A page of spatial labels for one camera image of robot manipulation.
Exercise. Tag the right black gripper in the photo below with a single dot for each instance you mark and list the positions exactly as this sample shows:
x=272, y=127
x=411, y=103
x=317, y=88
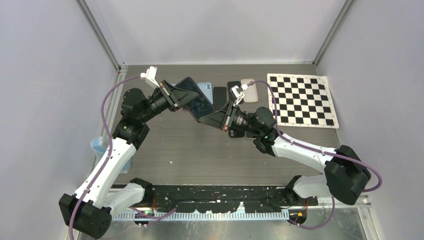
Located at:
x=220, y=119

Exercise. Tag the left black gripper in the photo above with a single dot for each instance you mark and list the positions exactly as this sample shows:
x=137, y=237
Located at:
x=176, y=97

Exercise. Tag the black phone case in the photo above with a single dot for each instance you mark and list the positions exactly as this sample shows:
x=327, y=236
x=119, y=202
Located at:
x=235, y=133

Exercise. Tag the black smartphone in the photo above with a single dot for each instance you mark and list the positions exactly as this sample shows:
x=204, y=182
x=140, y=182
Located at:
x=230, y=87

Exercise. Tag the black phone bare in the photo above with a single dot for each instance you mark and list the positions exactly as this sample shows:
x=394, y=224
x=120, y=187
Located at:
x=200, y=106

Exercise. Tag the phone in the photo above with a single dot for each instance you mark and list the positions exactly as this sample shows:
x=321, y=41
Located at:
x=219, y=97
x=250, y=135

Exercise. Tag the light-blue phone case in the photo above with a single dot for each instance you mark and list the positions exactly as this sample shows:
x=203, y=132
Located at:
x=207, y=89

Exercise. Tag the beige phone case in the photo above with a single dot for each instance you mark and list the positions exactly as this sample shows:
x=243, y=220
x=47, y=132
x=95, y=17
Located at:
x=250, y=94

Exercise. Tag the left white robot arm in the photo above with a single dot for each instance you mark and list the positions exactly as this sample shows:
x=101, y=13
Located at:
x=90, y=209

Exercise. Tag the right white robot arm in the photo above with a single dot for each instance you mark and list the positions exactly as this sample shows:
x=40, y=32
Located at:
x=342, y=175

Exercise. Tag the checkerboard calibration mat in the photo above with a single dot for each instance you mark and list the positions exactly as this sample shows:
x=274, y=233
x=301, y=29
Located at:
x=302, y=101

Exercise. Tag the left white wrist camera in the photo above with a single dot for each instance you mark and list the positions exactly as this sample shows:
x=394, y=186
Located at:
x=150, y=77

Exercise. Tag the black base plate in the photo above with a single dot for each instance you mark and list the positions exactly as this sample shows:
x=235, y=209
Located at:
x=223, y=199

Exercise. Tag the aluminium front rail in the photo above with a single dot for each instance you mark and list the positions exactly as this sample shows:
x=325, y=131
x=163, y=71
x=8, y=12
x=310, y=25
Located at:
x=291, y=213

